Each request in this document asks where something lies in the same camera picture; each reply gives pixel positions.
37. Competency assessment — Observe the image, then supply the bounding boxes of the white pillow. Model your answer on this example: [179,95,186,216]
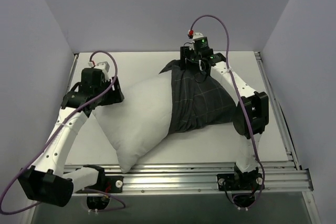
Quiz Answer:
[93,71,172,173]

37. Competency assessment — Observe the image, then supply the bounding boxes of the dark grey checked pillowcase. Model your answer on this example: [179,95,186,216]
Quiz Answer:
[160,60,236,134]

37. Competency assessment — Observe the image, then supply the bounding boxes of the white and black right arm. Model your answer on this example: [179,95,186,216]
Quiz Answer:
[180,33,269,189]

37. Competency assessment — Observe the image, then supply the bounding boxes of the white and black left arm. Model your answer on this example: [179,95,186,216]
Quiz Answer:
[18,62,124,207]

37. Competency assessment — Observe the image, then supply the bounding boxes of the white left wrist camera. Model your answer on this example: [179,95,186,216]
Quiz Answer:
[88,61,110,79]

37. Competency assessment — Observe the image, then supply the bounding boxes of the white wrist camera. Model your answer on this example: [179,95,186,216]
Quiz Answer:
[88,61,110,79]
[187,29,204,40]

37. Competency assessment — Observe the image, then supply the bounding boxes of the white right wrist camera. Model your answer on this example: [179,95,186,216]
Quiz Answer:
[187,29,204,40]

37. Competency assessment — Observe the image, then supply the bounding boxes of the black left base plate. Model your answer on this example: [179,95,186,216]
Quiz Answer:
[85,175,123,193]

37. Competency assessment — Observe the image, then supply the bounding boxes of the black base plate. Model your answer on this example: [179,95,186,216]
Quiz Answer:
[85,175,123,193]
[216,173,265,191]

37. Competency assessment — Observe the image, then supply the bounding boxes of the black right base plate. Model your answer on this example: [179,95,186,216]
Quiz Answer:
[216,173,265,191]

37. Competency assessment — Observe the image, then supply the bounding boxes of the aluminium front frame rail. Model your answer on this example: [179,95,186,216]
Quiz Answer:
[62,163,314,196]

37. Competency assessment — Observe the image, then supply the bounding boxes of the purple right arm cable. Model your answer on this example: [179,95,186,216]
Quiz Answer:
[189,15,265,206]

